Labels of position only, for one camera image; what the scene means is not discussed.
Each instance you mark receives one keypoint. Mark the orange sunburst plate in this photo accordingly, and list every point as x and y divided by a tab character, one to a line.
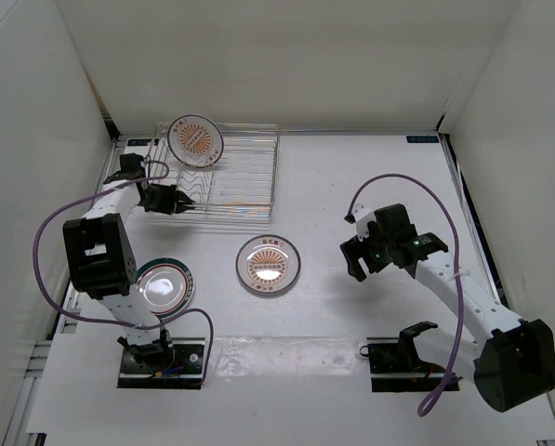
195	141
268	265

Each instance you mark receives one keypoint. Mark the green rimmed white plate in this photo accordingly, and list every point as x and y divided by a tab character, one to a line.
166	285

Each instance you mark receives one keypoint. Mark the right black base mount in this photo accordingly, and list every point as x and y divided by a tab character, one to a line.
391	373

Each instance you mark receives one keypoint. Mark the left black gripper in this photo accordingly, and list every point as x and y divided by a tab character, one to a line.
170	205

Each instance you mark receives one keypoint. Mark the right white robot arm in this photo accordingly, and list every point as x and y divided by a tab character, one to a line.
510	360

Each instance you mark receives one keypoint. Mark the blue label left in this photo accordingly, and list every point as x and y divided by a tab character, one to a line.
138	142

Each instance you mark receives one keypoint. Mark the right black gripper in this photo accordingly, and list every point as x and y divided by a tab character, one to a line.
354	250

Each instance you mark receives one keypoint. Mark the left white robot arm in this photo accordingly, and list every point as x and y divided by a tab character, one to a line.
102	263

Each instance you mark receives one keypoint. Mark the metal wire dish rack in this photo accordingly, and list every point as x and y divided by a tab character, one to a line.
241	184

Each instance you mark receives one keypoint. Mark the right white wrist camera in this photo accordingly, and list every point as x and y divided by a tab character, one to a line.
360	216

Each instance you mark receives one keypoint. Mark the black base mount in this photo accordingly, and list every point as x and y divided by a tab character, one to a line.
183	370
391	373

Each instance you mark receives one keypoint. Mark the blue label right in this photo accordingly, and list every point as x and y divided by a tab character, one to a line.
422	139

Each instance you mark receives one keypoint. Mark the blue label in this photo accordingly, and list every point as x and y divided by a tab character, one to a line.
138	142
422	139

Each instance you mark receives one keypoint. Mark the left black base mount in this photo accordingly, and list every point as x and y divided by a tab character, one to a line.
183	370

